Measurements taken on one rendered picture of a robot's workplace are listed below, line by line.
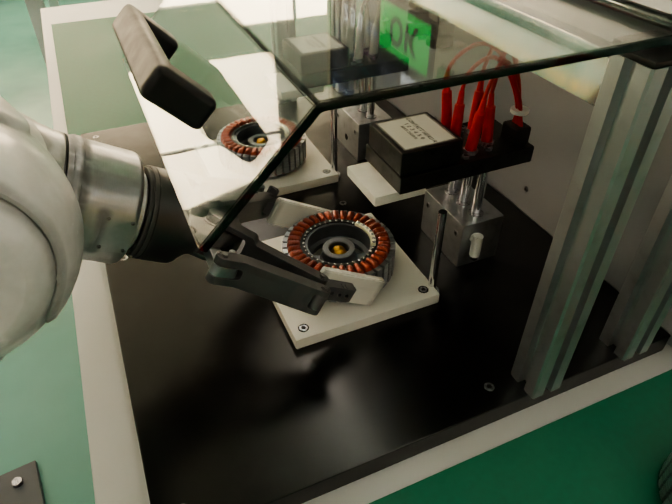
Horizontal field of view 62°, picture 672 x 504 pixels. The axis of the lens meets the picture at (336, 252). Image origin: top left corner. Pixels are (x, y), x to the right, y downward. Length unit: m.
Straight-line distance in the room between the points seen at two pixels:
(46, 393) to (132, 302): 1.04
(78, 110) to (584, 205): 0.84
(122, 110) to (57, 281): 0.80
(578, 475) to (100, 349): 0.43
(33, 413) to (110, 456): 1.08
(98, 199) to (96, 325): 0.22
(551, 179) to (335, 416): 0.36
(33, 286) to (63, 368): 1.43
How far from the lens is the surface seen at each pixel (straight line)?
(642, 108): 0.35
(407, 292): 0.55
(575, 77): 0.39
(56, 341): 1.73
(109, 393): 0.55
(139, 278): 0.61
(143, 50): 0.31
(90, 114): 1.03
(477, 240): 0.58
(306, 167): 0.74
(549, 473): 0.50
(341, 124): 0.80
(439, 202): 0.60
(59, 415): 1.55
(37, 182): 0.23
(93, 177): 0.42
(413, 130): 0.53
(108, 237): 0.43
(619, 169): 0.37
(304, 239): 0.56
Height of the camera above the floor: 1.16
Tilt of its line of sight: 39 degrees down
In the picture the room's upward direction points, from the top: straight up
